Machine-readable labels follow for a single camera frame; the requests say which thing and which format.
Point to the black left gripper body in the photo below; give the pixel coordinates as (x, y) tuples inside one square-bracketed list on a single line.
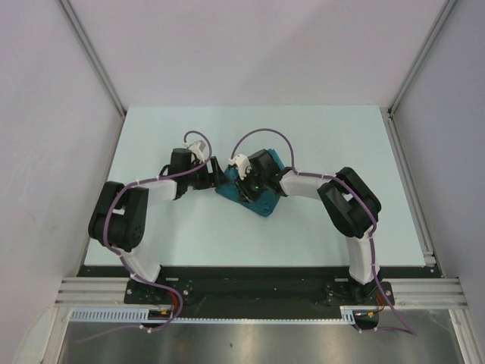
[(198, 176)]

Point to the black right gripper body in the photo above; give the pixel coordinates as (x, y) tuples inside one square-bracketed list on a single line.
[(252, 185)]

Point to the teal cloth napkin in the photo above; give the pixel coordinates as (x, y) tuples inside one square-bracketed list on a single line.
[(264, 206)]

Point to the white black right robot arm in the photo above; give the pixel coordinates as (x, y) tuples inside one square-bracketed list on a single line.
[(353, 210)]

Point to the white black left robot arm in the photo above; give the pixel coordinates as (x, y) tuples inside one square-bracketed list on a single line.
[(118, 221)]

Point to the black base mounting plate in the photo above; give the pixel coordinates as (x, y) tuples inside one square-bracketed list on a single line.
[(328, 285)]

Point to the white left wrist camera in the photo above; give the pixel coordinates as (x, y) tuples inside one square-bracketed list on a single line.
[(197, 149)]

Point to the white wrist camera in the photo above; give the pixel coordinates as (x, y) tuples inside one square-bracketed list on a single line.
[(197, 149), (242, 165)]

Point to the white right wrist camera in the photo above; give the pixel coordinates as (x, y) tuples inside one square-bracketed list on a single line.
[(242, 165)]

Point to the left aluminium corner post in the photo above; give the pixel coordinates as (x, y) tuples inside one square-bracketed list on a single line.
[(82, 37)]

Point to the aluminium corner post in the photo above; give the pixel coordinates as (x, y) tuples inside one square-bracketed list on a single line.
[(82, 37), (424, 51)]

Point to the aluminium frame rail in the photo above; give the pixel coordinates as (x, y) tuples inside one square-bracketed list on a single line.
[(442, 298)]

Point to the right aluminium corner post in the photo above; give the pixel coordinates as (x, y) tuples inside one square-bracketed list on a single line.
[(424, 51)]

